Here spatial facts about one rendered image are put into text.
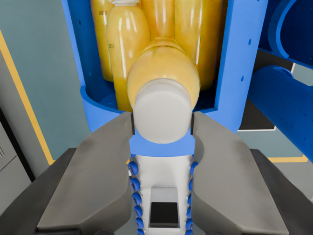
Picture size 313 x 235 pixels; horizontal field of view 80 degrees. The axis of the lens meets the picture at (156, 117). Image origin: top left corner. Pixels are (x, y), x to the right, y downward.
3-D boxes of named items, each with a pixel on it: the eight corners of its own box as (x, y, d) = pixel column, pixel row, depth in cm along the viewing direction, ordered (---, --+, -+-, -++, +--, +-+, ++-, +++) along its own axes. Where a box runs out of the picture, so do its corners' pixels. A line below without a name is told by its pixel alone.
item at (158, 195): (151, 191, 73) (148, 232, 59) (151, 184, 71) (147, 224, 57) (177, 191, 72) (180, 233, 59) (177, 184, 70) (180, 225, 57)
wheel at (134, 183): (136, 194, 65) (141, 191, 66) (135, 184, 63) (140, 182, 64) (129, 185, 68) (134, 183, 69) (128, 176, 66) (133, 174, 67)
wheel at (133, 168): (134, 178, 61) (139, 176, 62) (133, 168, 59) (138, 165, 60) (127, 170, 65) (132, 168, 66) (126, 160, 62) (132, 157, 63)
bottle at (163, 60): (183, 82, 31) (205, 154, 15) (141, 80, 31) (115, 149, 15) (188, 36, 28) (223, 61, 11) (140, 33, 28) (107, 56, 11)
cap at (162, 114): (187, 134, 14) (190, 149, 13) (135, 132, 14) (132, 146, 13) (193, 84, 12) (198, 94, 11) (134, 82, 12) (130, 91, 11)
